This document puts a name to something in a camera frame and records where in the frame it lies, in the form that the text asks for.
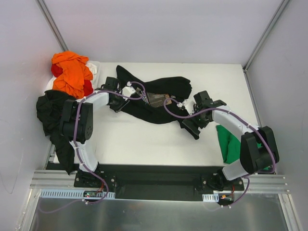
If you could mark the red t shirt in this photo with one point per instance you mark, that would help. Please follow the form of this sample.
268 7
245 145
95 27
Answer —
76 82

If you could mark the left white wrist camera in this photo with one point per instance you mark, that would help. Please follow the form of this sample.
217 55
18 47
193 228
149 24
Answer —
128 90

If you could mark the right aluminium frame post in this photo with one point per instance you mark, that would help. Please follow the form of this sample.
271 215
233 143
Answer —
266 33

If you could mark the black printed t shirt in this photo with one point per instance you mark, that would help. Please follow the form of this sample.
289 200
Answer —
151 107

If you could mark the green folded t shirt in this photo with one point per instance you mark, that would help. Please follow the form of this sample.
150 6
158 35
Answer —
228 146

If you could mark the aluminium rail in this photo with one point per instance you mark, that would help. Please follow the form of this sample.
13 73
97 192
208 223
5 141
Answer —
52 177

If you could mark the grey cable duct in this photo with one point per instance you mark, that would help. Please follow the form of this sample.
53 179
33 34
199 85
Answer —
210 197
76 194

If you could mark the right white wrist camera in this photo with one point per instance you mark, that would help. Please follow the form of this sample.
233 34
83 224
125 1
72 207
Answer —
187 105

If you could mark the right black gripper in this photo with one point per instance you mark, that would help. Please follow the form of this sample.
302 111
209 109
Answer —
194 126

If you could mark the white plastic bin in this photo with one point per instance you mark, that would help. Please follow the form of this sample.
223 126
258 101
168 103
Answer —
89 85

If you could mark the left grey cable duct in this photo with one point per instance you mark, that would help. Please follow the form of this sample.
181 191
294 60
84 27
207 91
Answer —
76 194

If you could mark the aluminium frame post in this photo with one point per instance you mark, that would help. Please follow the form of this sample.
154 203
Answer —
52 24
266 33

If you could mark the right grey cable duct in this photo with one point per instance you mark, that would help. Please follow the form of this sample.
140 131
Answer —
210 197

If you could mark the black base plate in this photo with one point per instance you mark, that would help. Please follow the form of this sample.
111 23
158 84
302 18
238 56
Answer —
144 182

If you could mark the left aluminium frame post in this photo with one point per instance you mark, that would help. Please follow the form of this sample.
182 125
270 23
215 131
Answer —
52 24

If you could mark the plain black t shirt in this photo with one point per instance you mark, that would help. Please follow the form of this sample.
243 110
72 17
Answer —
49 112

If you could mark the orange t shirt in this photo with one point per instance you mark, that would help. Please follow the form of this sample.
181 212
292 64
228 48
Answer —
69 60

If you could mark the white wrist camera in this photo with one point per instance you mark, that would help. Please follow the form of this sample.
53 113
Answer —
187 105
128 90

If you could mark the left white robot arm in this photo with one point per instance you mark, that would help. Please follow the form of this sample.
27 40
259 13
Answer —
77 118

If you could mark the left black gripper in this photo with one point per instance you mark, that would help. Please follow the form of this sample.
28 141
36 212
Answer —
119 105

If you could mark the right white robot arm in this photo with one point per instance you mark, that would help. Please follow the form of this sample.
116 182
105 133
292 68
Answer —
238 126

